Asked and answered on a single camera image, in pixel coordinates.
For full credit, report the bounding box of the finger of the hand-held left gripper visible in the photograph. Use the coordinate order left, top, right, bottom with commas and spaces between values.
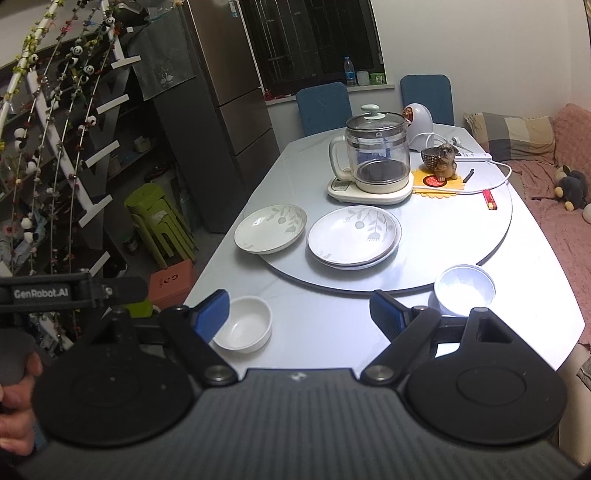
99, 277, 149, 306

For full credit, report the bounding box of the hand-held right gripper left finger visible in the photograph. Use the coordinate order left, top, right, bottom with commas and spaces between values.
95, 290, 238, 386

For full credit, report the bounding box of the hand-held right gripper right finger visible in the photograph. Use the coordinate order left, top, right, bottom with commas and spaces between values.
360, 290, 532, 386

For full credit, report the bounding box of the white plastic bowl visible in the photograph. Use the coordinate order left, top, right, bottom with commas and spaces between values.
211, 296, 273, 354

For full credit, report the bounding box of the white ceramic bowl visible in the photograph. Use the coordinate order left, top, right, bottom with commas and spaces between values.
434, 264, 496, 318

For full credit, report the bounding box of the leaf-pattern deep plate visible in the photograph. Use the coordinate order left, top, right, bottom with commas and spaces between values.
233, 203, 308, 256

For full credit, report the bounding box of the person's left hand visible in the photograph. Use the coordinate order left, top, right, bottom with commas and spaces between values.
0, 353, 44, 467

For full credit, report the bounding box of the orange box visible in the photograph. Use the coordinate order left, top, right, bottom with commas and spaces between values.
148, 259, 197, 308

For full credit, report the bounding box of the flower-pattern large plate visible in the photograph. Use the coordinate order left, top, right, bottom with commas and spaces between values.
309, 233, 400, 271
307, 206, 402, 266

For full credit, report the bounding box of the grey round turntable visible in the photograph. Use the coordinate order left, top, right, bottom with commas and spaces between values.
259, 138, 514, 294

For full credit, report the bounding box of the green plastic stool stack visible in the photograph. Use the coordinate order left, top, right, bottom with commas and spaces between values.
124, 183, 198, 269

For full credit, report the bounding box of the cream kettle base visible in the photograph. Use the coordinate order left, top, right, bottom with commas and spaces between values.
327, 175, 414, 204

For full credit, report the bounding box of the yellow scalloped mat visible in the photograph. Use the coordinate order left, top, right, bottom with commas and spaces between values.
411, 167, 465, 199

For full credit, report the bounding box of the glass electric kettle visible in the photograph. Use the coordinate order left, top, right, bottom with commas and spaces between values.
329, 104, 414, 195

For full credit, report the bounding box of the pink blanket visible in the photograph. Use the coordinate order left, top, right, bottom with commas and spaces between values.
501, 103, 591, 346

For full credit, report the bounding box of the white ladder shelf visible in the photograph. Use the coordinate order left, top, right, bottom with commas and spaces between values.
0, 0, 142, 278

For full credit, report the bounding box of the grey refrigerator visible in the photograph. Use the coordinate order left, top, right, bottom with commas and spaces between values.
152, 0, 281, 234

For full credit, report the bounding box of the white rounded appliance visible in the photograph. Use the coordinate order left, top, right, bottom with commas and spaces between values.
402, 102, 435, 152

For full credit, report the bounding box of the beige upholstered seat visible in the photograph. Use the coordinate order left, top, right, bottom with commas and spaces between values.
555, 340, 591, 468

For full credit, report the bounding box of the blue padded chair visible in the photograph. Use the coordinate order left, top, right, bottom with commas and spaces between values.
295, 82, 354, 137
400, 74, 456, 127

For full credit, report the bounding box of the plaid pillow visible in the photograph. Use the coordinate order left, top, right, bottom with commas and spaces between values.
464, 112, 557, 162

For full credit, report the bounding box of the black plush toy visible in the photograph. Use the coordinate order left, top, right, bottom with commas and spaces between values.
554, 165, 590, 212

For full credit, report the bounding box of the grey cloth cover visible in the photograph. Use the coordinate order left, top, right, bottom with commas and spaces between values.
127, 9, 200, 101

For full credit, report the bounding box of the panda flower garland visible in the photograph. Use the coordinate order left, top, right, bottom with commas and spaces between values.
0, 0, 122, 259

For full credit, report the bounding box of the dark window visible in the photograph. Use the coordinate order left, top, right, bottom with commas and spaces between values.
239, 0, 385, 96

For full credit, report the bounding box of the white cable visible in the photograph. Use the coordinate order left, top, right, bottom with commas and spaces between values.
409, 133, 513, 195

